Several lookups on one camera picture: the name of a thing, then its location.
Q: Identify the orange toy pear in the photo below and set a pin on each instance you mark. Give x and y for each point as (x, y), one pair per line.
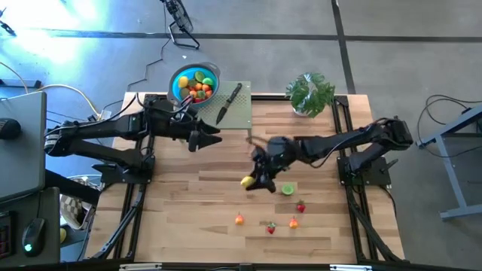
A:
(239, 219)
(293, 223)

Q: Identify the black kitchen knife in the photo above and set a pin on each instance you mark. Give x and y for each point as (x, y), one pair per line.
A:
(229, 104)

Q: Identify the grey metal table frame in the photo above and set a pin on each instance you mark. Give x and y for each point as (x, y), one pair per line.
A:
(452, 180)

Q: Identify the green plant in white pot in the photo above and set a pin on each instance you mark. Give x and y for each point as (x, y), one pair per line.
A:
(310, 94)

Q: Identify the black aluminium table frame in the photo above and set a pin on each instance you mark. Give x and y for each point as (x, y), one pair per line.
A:
(271, 97)

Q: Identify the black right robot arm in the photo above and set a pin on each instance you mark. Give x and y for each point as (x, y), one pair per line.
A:
(339, 141)

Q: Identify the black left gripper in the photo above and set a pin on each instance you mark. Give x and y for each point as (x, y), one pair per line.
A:
(169, 124)

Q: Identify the black lit computer mouse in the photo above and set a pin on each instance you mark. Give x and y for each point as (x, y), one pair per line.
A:
(34, 233)

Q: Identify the red toy strawberry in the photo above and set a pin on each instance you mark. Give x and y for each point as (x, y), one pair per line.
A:
(300, 206)
(271, 227)

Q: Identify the grey side desk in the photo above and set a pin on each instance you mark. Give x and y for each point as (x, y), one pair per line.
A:
(22, 162)

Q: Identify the checkered bag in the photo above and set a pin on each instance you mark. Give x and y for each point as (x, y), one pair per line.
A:
(73, 211)

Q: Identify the black keyboard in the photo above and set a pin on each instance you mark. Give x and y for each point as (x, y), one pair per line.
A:
(5, 237)

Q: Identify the halved kiwi toy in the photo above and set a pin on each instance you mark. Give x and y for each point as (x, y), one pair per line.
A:
(184, 93)

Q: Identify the green perforated metal riser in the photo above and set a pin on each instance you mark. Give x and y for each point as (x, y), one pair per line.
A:
(241, 116)

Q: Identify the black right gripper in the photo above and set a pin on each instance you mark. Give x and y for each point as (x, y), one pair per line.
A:
(280, 150)

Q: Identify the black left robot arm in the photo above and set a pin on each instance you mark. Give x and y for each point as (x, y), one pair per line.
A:
(94, 130)

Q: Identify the dark desk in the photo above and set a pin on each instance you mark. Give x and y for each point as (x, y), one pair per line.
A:
(49, 226)

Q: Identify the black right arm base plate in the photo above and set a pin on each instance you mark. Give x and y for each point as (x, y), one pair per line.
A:
(376, 177)

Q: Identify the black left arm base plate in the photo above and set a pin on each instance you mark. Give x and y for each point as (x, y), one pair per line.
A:
(113, 175)

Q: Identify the small yellow object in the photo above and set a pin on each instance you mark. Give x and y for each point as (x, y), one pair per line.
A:
(63, 235)

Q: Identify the black floor fan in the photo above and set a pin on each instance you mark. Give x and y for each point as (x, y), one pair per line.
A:
(180, 17)

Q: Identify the blue collapsible colander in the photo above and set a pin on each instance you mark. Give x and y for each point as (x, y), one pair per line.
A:
(177, 71)

